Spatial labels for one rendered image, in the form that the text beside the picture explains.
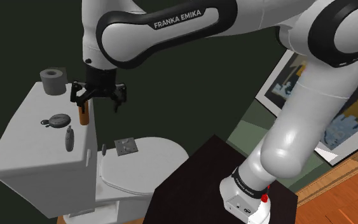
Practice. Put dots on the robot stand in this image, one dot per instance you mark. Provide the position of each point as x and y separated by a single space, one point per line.
209 189

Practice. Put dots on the grey round pocket watch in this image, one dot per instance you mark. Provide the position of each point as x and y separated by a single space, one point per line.
58 120

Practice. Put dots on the framed wall picture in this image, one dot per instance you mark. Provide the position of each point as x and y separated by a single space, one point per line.
346 124

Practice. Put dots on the small grey stick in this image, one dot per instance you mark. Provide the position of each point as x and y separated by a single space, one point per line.
104 149

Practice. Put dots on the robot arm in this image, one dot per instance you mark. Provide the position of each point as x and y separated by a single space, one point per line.
305 118

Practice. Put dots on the white toilet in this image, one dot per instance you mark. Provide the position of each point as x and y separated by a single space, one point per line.
42 155

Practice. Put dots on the grey toilet paper roll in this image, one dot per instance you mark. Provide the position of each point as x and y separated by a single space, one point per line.
52 81

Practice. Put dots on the orange cylinder bottle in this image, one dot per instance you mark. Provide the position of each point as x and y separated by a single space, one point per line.
83 114

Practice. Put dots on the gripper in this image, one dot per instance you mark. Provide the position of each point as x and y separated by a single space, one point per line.
100 81

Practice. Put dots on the grey square plate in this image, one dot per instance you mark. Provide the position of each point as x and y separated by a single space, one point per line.
126 146

